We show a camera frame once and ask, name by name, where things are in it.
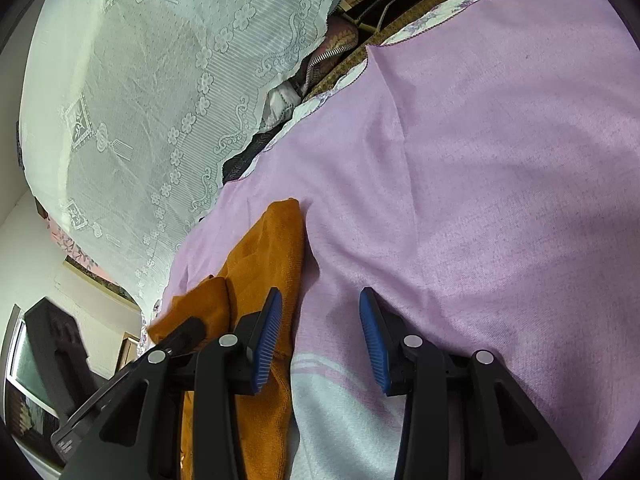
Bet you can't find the orange knitted sweater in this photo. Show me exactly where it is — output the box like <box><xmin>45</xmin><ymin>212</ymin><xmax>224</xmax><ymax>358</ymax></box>
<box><xmin>147</xmin><ymin>199</ymin><xmax>307</xmax><ymax>480</ymax></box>

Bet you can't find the white lace cloth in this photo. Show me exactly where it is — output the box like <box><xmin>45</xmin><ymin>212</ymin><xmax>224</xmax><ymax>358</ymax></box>
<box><xmin>17</xmin><ymin>0</ymin><xmax>384</xmax><ymax>311</ymax></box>

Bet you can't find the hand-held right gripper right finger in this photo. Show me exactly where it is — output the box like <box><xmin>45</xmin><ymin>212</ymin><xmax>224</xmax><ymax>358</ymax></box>
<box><xmin>359</xmin><ymin>287</ymin><xmax>584</xmax><ymax>480</ymax></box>

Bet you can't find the pink patterned cushion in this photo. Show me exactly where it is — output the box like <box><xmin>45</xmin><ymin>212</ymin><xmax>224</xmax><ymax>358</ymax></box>
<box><xmin>320</xmin><ymin>19</ymin><xmax>360</xmax><ymax>58</ymax></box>

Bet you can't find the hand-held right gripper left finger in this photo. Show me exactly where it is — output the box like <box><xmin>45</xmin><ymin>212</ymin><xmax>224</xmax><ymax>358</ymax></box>
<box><xmin>75</xmin><ymin>287</ymin><xmax>284</xmax><ymax>480</ymax></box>

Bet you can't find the pink blanket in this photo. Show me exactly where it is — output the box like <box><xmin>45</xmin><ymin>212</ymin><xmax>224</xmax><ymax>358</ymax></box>
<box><xmin>150</xmin><ymin>0</ymin><xmax>640</xmax><ymax>480</ymax></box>

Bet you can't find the pink floral bedding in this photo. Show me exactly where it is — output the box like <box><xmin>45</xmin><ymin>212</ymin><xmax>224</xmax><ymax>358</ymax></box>
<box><xmin>35</xmin><ymin>195</ymin><xmax>138</xmax><ymax>306</ymax></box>

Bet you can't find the window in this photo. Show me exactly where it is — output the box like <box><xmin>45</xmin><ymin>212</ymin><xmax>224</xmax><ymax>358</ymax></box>
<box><xmin>2</xmin><ymin>305</ymin><xmax>61</xmax><ymax>443</ymax></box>

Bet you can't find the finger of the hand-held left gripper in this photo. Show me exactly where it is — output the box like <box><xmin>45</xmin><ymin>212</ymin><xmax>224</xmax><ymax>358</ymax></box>
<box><xmin>159</xmin><ymin>317</ymin><xmax>207</xmax><ymax>357</ymax></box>

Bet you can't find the black cabinet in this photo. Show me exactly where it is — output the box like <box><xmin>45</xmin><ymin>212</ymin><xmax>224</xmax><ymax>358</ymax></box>
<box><xmin>24</xmin><ymin>297</ymin><xmax>103</xmax><ymax>423</ymax></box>

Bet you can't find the white cloth bundle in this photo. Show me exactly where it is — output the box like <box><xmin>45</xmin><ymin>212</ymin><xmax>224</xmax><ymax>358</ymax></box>
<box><xmin>260</xmin><ymin>82</ymin><xmax>303</xmax><ymax>131</ymax></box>

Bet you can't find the dark cloth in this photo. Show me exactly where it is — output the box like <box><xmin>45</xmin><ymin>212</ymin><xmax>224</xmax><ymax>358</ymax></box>
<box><xmin>221</xmin><ymin>125</ymin><xmax>288</xmax><ymax>183</ymax></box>

